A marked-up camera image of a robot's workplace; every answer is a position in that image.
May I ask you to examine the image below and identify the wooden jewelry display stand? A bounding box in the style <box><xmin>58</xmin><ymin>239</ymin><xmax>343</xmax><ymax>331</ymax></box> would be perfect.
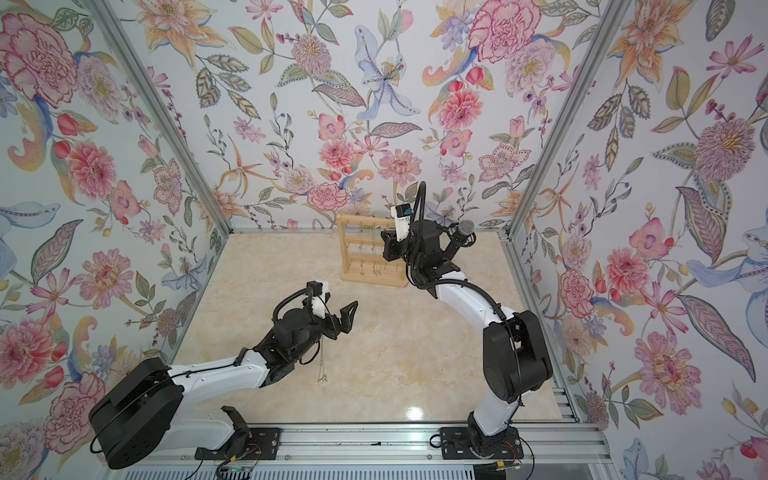
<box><xmin>337</xmin><ymin>214</ymin><xmax>408</xmax><ymax>288</ymax></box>

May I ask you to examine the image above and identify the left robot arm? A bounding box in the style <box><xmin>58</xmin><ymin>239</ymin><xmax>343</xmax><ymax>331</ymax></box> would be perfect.
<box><xmin>88</xmin><ymin>298</ymin><xmax>359</xmax><ymax>470</ymax></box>

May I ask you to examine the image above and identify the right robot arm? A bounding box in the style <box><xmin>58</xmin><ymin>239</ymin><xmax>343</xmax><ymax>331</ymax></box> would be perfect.
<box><xmin>381</xmin><ymin>216</ymin><xmax>553</xmax><ymax>460</ymax></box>

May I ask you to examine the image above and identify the black microphone on tripod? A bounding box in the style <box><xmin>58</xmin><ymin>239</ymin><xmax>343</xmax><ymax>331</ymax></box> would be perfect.
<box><xmin>449</xmin><ymin>219</ymin><xmax>476</xmax><ymax>249</ymax></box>

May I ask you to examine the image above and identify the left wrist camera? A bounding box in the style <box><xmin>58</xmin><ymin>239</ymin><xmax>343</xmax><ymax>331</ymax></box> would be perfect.
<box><xmin>307</xmin><ymin>281</ymin><xmax>330</xmax><ymax>319</ymax></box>

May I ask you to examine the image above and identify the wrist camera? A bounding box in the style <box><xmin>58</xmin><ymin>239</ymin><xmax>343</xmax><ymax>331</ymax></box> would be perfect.
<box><xmin>307</xmin><ymin>281</ymin><xmax>330</xmax><ymax>319</ymax></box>
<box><xmin>391</xmin><ymin>203</ymin><xmax>413</xmax><ymax>242</ymax></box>

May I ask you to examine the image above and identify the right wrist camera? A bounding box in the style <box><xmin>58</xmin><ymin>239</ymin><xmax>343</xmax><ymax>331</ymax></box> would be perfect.
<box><xmin>391</xmin><ymin>203</ymin><xmax>413</xmax><ymax>242</ymax></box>

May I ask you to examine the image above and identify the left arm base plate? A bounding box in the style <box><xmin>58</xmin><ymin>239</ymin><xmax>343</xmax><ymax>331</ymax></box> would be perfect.
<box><xmin>194</xmin><ymin>428</ymin><xmax>282</xmax><ymax>462</ymax></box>

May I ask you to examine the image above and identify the aluminium mounting rail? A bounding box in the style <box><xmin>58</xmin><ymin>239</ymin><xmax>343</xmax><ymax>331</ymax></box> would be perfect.
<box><xmin>95</xmin><ymin>422</ymin><xmax>613</xmax><ymax>467</ymax></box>

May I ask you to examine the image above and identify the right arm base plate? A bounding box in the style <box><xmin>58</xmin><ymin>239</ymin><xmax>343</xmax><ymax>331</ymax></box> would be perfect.
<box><xmin>439</xmin><ymin>425</ymin><xmax>525</xmax><ymax>461</ymax></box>

